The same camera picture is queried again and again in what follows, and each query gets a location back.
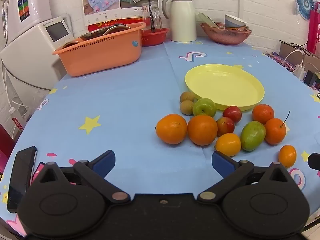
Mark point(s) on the small yellow-orange citrus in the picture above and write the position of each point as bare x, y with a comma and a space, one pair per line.
228, 145

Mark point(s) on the white appliance with screen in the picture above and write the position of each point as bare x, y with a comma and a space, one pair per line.
25, 62

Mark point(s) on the white power adapter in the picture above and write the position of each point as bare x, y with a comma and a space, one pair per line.
300, 72

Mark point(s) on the steel bowl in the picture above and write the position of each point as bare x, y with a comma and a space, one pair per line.
72, 43
117, 28
96, 33

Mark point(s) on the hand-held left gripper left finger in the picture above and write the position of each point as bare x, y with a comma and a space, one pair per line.
105, 161

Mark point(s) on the blue star-print tablecloth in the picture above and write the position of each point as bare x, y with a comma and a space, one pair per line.
112, 105

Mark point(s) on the yellow plastic plate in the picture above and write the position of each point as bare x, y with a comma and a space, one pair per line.
225, 85

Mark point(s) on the green-red mango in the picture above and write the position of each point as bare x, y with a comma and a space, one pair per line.
253, 135

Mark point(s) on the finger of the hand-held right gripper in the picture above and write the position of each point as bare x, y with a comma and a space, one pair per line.
314, 161

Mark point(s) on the clear drinking glass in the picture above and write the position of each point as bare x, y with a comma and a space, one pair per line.
146, 16
157, 16

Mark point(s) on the tangerine with stem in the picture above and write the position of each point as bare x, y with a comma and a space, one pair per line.
275, 131

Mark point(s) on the pink gift bag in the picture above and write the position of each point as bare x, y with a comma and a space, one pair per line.
314, 30

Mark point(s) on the pink glass bowl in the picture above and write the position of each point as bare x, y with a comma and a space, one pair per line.
225, 36

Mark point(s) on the pale green dish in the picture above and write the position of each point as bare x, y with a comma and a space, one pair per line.
208, 20

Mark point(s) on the cardboard box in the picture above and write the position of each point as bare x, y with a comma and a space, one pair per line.
290, 52

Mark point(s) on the green apple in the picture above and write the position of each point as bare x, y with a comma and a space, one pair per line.
204, 107

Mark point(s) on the black smartphone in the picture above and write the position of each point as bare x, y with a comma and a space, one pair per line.
21, 177

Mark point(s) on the brown longan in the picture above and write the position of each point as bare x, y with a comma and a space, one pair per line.
186, 107
187, 96

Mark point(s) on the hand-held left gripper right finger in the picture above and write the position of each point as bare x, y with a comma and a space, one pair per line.
221, 161

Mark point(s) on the wall calendar poster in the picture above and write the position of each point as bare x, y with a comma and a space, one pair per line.
120, 0

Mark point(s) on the blue round wall fan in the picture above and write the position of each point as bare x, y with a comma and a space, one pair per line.
305, 2

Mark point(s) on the small kumquat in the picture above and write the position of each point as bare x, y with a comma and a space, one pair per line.
287, 155

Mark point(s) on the red carton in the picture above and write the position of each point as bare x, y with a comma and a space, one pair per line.
18, 126

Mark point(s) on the orange plastic basket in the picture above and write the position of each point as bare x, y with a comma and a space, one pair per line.
100, 52

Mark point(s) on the large orange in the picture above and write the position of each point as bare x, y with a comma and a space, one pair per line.
171, 129
202, 130

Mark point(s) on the white wall water purifier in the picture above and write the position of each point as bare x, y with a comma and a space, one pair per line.
37, 5

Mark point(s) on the white thermos jug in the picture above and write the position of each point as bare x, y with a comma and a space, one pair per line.
183, 17

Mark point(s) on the blue-white ceramic bowl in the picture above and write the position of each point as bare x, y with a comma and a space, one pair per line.
235, 21

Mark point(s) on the red plastic bowl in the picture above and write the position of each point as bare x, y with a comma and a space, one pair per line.
153, 37

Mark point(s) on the red plum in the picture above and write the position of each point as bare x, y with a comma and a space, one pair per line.
225, 127
232, 113

